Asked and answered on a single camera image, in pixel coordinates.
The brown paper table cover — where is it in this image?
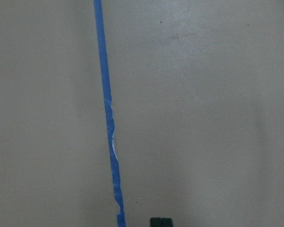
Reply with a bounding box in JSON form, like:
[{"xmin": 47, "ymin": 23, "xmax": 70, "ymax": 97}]
[{"xmin": 0, "ymin": 0, "xmax": 284, "ymax": 227}]

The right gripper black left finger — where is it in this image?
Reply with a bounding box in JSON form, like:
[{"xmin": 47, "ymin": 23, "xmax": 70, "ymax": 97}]
[{"xmin": 150, "ymin": 217, "xmax": 161, "ymax": 227}]

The crossing blue tape strip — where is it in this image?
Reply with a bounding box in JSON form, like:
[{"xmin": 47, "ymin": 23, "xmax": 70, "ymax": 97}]
[{"xmin": 93, "ymin": 0, "xmax": 126, "ymax": 227}]

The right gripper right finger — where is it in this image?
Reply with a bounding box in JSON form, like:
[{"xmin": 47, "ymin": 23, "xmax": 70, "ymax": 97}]
[{"xmin": 161, "ymin": 218, "xmax": 173, "ymax": 227}]

